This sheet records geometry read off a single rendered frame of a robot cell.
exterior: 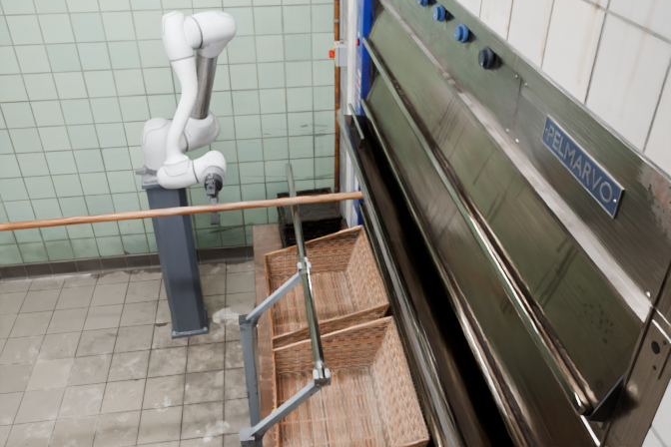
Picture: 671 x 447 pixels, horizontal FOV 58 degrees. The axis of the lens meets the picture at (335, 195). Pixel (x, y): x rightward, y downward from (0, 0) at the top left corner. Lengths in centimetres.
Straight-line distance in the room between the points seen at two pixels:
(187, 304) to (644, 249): 281
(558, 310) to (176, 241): 236
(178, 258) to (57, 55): 123
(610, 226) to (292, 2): 260
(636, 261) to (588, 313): 15
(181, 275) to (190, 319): 31
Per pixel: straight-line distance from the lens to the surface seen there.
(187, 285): 335
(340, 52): 307
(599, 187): 98
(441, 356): 148
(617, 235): 96
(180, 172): 262
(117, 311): 384
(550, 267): 113
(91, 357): 362
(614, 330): 100
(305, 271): 205
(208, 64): 272
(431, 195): 178
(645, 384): 94
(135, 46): 343
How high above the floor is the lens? 247
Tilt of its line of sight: 32 degrees down
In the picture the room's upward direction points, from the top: straight up
